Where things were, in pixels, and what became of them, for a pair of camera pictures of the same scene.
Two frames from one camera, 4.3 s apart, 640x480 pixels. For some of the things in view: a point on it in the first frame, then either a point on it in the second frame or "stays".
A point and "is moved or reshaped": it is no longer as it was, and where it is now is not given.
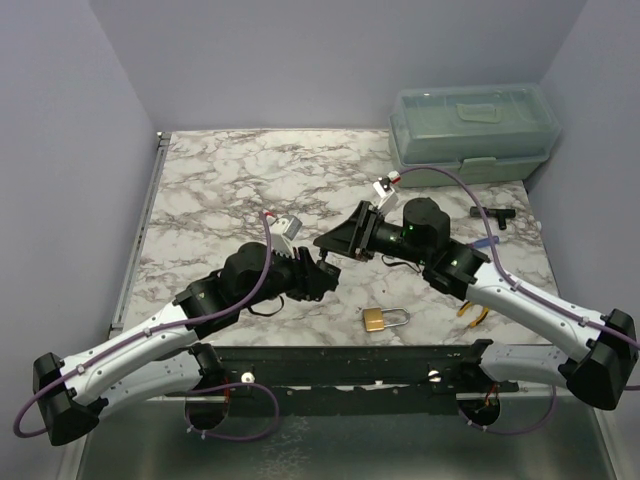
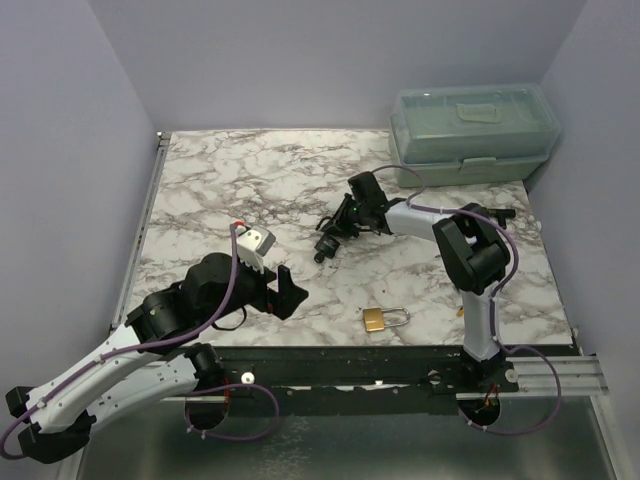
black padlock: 326,267 is moved or reshaped
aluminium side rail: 118,316 stays
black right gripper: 353,236 to 343,229
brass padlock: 373,318 stays
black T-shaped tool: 499,213 stays
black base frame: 355,370 stays
